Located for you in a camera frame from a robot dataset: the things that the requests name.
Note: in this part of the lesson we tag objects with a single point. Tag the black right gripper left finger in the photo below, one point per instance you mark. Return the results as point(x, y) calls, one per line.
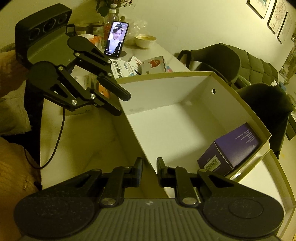
point(70, 206)

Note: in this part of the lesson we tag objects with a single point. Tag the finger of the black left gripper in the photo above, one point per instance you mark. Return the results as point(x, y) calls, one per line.
point(90, 58)
point(58, 86)

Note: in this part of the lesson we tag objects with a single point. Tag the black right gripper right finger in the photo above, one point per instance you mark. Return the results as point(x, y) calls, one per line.
point(227, 206)

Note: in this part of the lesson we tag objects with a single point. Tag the white blue text medicine box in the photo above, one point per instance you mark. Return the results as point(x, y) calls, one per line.
point(121, 69)

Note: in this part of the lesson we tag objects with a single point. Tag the dark purple product box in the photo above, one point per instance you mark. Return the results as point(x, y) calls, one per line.
point(228, 151)

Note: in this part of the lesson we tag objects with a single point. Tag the white box red cartoon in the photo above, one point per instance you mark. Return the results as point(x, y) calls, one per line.
point(154, 65)

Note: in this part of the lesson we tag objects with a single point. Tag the white cardboard sorting box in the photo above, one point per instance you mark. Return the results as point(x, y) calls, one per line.
point(178, 115)

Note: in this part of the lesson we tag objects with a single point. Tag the orange tissue box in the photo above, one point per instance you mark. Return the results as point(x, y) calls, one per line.
point(97, 41)

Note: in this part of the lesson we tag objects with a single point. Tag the smartphone with lit screen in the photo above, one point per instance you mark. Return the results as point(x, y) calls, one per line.
point(115, 39)

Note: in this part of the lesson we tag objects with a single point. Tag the plastic drink bottle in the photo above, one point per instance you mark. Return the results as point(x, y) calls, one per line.
point(108, 21)

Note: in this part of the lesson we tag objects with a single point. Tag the white box lid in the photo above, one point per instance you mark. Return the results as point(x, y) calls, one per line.
point(267, 176)

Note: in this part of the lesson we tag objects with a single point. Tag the dried flower bouquet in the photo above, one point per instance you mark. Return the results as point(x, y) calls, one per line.
point(103, 6)

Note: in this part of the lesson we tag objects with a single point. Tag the clear plastic bag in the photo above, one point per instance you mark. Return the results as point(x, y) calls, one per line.
point(136, 27)

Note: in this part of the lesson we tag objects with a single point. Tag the white bowl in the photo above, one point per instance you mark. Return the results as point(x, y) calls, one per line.
point(144, 41)

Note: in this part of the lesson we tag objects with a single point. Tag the near dark armchair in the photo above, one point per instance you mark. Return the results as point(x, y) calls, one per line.
point(273, 107)

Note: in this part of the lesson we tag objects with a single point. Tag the dark armchair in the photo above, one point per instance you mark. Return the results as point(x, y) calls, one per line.
point(273, 107)
point(217, 58)

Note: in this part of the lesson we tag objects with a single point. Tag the far dark armchair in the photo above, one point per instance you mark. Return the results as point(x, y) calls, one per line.
point(217, 58)

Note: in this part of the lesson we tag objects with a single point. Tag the green quilted sofa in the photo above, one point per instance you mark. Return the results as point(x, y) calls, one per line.
point(253, 70)

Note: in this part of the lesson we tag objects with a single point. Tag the framed wall picture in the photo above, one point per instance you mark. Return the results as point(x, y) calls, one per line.
point(259, 6)
point(285, 28)
point(277, 15)

